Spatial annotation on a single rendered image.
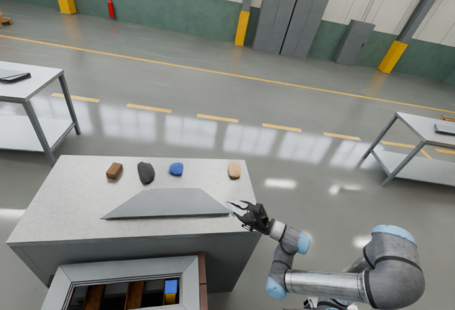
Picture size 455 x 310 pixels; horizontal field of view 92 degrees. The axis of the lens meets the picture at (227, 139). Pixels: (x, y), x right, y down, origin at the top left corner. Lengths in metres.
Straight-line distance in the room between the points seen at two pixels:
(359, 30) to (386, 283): 9.49
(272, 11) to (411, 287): 8.16
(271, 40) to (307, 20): 1.28
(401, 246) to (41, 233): 1.52
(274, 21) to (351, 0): 2.79
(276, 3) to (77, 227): 8.04
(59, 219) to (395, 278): 1.46
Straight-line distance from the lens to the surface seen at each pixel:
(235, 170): 1.63
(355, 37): 10.00
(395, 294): 0.85
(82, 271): 1.57
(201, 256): 1.55
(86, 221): 1.47
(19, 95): 2.89
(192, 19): 9.13
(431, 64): 12.62
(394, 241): 0.90
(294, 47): 8.96
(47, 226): 1.52
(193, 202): 1.43
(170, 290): 1.41
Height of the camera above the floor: 2.24
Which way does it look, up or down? 38 degrees down
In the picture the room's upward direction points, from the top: 13 degrees clockwise
